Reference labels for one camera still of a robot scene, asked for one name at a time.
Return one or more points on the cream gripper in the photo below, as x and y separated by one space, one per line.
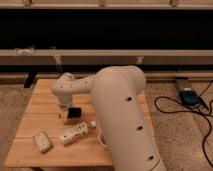
63 115

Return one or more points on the white plastic bottle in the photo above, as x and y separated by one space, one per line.
72 134

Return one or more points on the black eraser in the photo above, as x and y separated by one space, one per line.
74 112

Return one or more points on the wooden table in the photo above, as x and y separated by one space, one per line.
42 114

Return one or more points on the blue power box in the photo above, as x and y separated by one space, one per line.
189 97

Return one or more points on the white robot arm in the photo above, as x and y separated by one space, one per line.
114 92

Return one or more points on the white wrapped packet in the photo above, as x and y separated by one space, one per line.
42 142

